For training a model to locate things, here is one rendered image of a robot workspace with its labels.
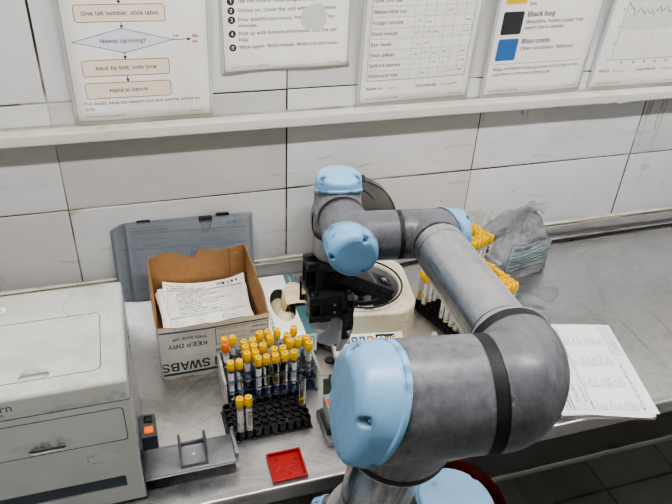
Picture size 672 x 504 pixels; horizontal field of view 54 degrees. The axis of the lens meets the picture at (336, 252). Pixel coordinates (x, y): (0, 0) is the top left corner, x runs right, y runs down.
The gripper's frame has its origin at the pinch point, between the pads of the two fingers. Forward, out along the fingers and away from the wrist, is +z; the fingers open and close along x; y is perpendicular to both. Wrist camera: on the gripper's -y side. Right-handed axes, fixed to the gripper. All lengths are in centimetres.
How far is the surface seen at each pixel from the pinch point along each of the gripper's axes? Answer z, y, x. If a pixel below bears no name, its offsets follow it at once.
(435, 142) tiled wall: -11, -43, -57
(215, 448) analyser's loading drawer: 19.7, 24.6, 2.1
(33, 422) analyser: 0, 53, 7
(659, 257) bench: 24, -113, -39
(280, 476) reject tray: 23.5, 13.4, 8.6
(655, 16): -42, -100, -55
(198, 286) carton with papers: 17, 21, -47
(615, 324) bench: 24, -80, -15
